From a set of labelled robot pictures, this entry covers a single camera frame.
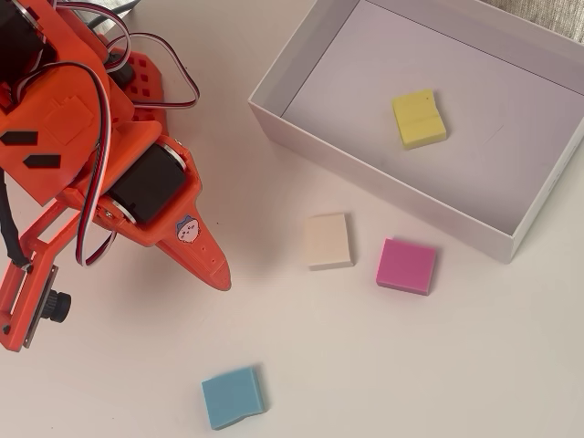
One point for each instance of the orange camera mount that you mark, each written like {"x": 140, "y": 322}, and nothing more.
{"x": 13, "y": 310}

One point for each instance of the orange gripper with sticker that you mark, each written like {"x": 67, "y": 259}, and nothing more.
{"x": 148, "y": 184}

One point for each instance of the blue foam cuboid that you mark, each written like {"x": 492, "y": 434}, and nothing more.
{"x": 232, "y": 397}

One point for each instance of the cream foam cuboid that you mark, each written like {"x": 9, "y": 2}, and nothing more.
{"x": 326, "y": 239}

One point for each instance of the white cardboard bin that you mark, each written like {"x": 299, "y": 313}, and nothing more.
{"x": 319, "y": 141}

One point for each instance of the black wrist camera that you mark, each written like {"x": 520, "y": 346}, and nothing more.
{"x": 57, "y": 305}

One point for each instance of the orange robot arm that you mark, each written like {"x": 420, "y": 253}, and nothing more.
{"x": 55, "y": 137}

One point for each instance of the pink foam cuboid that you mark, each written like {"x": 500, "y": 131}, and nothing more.
{"x": 406, "y": 264}

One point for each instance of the yellow foam cuboid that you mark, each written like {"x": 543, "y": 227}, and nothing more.
{"x": 417, "y": 118}

